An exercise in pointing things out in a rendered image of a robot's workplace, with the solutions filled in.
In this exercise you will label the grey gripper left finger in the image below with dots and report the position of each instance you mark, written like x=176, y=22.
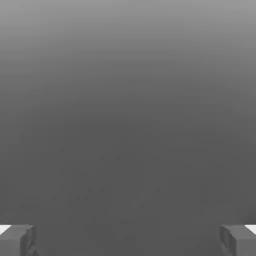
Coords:
x=14, y=242

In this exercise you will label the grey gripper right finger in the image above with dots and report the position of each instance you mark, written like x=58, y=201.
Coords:
x=242, y=242

